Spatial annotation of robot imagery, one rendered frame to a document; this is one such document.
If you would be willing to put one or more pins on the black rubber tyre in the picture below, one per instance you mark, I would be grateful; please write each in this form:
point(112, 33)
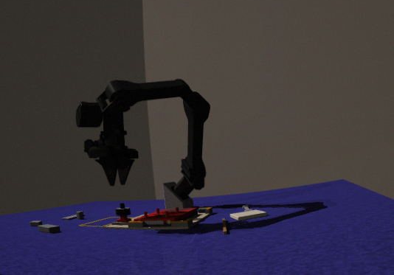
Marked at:
point(124, 212)

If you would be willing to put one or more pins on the beige flat square panel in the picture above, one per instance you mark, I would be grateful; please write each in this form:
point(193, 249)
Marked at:
point(248, 215)

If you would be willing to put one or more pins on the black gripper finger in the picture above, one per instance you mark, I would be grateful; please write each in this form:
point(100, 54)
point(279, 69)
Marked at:
point(124, 169)
point(110, 167)

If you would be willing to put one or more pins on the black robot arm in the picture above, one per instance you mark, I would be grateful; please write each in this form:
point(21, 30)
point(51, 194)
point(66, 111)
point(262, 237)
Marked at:
point(123, 94)

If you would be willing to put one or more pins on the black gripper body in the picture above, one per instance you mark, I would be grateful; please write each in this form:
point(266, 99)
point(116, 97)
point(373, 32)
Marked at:
point(114, 145)

